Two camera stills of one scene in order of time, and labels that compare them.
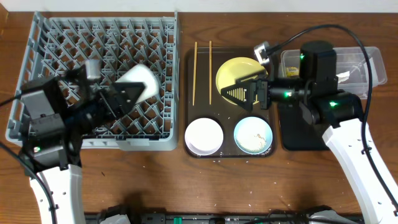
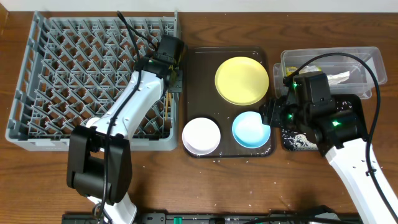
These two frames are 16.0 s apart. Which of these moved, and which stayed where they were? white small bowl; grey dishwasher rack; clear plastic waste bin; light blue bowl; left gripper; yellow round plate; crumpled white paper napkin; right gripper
Moved: light blue bowl; right gripper; left gripper
Stayed: grey dishwasher rack; yellow round plate; crumpled white paper napkin; clear plastic waste bin; white small bowl
